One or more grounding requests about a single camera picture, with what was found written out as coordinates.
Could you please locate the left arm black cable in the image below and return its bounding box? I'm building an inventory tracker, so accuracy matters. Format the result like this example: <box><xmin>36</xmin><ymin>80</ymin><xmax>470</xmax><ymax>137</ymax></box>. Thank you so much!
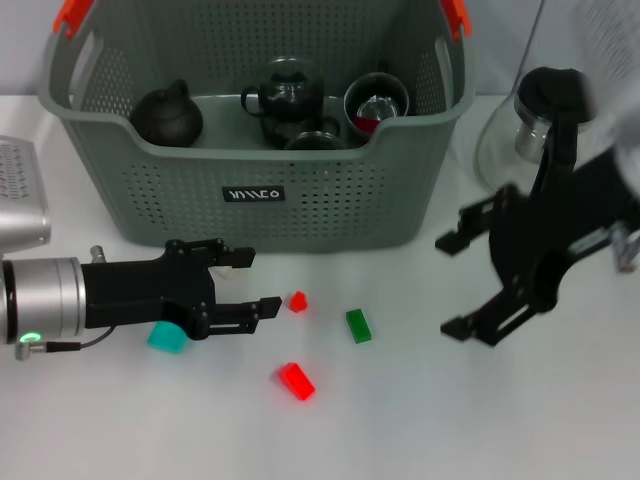
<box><xmin>14</xmin><ymin>327</ymin><xmax>116</xmax><ymax>362</ymax></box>

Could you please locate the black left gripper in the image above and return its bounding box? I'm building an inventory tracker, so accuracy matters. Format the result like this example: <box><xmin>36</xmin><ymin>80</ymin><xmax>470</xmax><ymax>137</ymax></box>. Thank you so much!
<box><xmin>81</xmin><ymin>237</ymin><xmax>284</xmax><ymax>342</ymax></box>

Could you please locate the cyan toy brick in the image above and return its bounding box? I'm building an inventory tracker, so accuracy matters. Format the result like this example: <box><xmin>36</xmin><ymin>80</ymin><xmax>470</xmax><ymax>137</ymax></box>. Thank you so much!
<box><xmin>147</xmin><ymin>322</ymin><xmax>187</xmax><ymax>355</ymax></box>

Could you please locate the right arm cable connector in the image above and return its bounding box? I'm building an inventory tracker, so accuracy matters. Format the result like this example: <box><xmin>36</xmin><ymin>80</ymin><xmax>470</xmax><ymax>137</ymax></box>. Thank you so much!
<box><xmin>612</xmin><ymin>224</ymin><xmax>637</xmax><ymax>274</ymax></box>

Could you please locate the green toy brick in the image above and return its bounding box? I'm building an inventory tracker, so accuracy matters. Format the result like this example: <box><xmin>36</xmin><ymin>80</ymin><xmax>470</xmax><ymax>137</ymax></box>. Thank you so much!
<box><xmin>344</xmin><ymin>308</ymin><xmax>374</xmax><ymax>345</ymax></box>

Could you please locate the black clay teapot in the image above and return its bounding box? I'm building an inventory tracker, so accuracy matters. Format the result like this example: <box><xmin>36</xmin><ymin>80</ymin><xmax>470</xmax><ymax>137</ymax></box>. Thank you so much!
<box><xmin>130</xmin><ymin>79</ymin><xmax>205</xmax><ymax>149</ymax></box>

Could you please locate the bright red long brick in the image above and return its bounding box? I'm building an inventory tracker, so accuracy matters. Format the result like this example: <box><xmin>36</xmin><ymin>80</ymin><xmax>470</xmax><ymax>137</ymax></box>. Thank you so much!
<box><xmin>277</xmin><ymin>362</ymin><xmax>317</xmax><ymax>401</ymax></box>

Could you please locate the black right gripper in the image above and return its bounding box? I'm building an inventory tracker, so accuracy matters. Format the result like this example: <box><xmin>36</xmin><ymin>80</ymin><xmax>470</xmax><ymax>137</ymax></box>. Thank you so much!
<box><xmin>434</xmin><ymin>148</ymin><xmax>640</xmax><ymax>349</ymax></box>

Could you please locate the glass teapot black lid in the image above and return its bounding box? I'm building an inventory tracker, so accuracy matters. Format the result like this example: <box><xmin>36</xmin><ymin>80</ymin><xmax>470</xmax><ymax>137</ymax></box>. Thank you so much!
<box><xmin>473</xmin><ymin>66</ymin><xmax>601</xmax><ymax>201</ymax></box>

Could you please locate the grey perforated storage bin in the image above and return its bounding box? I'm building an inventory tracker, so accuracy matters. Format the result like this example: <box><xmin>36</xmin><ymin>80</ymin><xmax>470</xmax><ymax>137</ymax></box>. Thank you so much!
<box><xmin>37</xmin><ymin>0</ymin><xmax>476</xmax><ymax>251</ymax></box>

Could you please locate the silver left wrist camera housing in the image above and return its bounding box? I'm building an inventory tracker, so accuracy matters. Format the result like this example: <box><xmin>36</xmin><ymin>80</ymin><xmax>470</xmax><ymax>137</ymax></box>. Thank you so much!
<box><xmin>0</xmin><ymin>134</ymin><xmax>53</xmax><ymax>247</ymax></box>

